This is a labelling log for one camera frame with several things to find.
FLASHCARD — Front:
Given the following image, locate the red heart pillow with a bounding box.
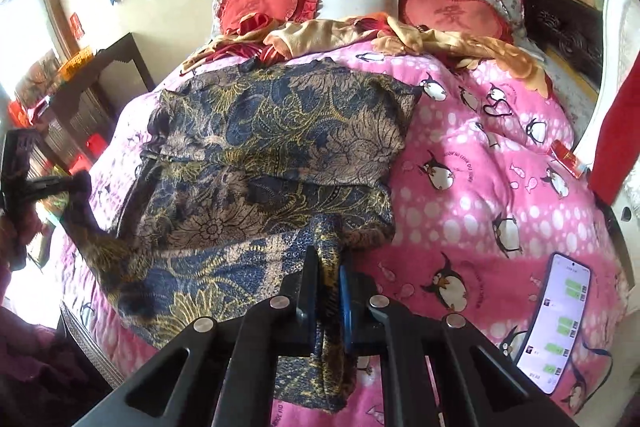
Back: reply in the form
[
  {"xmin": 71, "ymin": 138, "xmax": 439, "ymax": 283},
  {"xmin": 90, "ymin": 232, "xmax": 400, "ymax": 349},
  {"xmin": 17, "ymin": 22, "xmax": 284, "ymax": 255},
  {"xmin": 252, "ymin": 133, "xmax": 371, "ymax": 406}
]
[
  {"xmin": 398, "ymin": 0, "xmax": 513, "ymax": 43},
  {"xmin": 216, "ymin": 0, "xmax": 320, "ymax": 34}
]

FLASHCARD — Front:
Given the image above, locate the pink penguin blanket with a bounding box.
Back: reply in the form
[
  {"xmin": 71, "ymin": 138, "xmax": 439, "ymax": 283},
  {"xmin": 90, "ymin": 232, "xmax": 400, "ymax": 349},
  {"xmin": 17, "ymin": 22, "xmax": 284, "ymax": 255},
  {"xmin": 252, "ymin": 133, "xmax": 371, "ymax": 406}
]
[{"xmin": 54, "ymin": 43, "xmax": 627, "ymax": 426}]

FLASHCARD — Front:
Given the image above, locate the dark wooden side table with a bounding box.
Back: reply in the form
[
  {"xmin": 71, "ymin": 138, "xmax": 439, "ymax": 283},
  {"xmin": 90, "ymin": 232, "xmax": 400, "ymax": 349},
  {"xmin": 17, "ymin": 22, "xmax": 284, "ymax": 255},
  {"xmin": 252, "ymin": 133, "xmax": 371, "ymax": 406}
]
[{"xmin": 41, "ymin": 32, "xmax": 156, "ymax": 164}]

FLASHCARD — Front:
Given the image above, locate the white ornate chair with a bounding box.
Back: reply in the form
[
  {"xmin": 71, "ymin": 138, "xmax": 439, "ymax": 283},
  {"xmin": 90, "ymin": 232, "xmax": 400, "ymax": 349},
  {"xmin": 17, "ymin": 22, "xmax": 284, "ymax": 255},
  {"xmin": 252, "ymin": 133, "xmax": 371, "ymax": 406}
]
[{"xmin": 572, "ymin": 0, "xmax": 640, "ymax": 228}]

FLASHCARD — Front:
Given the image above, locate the right red heart pillow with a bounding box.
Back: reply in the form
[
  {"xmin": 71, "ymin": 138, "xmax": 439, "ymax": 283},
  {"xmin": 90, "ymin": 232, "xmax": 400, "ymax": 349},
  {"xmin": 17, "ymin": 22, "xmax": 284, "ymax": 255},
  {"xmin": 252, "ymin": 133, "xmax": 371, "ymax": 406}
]
[{"xmin": 398, "ymin": 0, "xmax": 513, "ymax": 43}]

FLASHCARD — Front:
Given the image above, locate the person's left hand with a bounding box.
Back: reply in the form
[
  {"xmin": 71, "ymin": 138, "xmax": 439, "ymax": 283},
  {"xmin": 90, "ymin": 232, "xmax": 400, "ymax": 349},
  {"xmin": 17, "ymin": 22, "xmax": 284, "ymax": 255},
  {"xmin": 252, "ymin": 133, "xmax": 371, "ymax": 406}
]
[{"xmin": 1, "ymin": 205, "xmax": 44, "ymax": 268}]

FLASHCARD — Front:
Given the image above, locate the white smartphone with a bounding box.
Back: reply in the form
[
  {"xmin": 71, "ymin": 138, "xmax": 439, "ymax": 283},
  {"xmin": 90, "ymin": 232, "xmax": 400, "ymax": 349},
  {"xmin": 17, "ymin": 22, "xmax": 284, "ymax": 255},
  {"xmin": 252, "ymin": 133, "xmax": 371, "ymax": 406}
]
[{"xmin": 515, "ymin": 253, "xmax": 591, "ymax": 395}]

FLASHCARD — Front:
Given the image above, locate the magenta left sleeve forearm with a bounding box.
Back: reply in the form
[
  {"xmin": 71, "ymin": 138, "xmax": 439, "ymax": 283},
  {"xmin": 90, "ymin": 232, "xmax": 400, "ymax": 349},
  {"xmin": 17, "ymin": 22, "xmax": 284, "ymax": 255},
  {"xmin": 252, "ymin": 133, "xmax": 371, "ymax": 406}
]
[{"xmin": 0, "ymin": 261, "xmax": 109, "ymax": 427}]

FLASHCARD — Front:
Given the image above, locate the dark floral batik garment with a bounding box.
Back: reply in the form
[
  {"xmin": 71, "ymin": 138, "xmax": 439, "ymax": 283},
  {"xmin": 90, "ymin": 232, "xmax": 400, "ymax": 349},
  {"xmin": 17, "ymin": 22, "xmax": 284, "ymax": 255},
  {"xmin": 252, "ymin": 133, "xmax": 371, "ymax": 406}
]
[{"xmin": 62, "ymin": 59, "xmax": 420, "ymax": 412}]

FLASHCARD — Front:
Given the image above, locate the small red packet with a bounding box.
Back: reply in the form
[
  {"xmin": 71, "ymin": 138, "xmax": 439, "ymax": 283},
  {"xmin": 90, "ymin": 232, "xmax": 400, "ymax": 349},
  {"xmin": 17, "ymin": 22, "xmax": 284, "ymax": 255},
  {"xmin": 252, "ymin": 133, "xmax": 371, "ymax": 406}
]
[{"xmin": 550, "ymin": 140, "xmax": 587, "ymax": 180}]

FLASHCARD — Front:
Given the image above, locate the red cloth on chair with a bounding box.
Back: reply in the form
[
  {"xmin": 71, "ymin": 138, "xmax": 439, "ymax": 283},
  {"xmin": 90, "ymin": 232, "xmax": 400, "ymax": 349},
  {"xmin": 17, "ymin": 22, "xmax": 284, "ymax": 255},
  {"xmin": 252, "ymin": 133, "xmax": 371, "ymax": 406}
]
[{"xmin": 588, "ymin": 58, "xmax": 640, "ymax": 206}]

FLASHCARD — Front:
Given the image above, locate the gold and red satin cloth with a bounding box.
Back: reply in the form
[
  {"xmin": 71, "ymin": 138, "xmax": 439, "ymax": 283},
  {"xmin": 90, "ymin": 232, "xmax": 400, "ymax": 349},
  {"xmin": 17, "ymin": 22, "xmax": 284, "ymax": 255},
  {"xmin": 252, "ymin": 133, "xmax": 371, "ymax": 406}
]
[{"xmin": 180, "ymin": 13, "xmax": 551, "ymax": 98}]

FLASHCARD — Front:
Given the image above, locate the dark carved nightstand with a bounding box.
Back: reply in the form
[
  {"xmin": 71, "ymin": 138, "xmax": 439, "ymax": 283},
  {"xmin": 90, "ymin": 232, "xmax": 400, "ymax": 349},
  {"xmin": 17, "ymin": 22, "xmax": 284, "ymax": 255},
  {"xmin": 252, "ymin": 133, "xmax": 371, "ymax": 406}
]
[{"xmin": 523, "ymin": 0, "xmax": 603, "ymax": 91}]

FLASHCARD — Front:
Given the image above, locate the left red heart pillow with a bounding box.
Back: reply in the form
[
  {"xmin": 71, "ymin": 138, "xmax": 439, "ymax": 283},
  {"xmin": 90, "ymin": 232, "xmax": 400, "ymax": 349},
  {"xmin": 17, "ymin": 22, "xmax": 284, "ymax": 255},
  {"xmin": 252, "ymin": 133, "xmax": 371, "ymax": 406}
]
[{"xmin": 216, "ymin": 0, "xmax": 320, "ymax": 34}]

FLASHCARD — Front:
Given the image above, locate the red box on floor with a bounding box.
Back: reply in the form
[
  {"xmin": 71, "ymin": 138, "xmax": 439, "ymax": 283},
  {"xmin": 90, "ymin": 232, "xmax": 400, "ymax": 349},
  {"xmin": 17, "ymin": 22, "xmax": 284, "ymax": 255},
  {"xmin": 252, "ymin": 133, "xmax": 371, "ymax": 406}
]
[{"xmin": 67, "ymin": 132, "xmax": 109, "ymax": 176}]

